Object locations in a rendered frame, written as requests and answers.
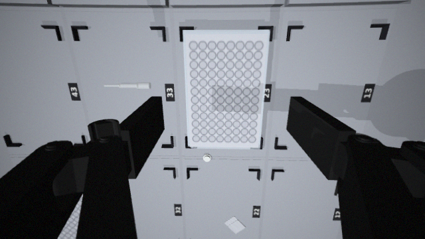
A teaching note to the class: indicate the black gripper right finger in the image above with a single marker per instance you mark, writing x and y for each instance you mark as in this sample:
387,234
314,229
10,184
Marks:
375,202

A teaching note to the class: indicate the grey deck plate with bays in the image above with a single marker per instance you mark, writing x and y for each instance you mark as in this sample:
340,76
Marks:
397,109

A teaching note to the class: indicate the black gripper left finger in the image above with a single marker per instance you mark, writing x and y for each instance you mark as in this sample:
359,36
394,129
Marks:
38,195

